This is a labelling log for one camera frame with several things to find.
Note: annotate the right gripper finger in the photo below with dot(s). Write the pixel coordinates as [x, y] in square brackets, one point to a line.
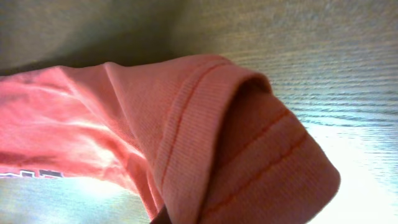
[162, 217]

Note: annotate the orange-red t-shirt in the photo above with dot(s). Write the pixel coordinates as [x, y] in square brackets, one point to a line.
[198, 138]

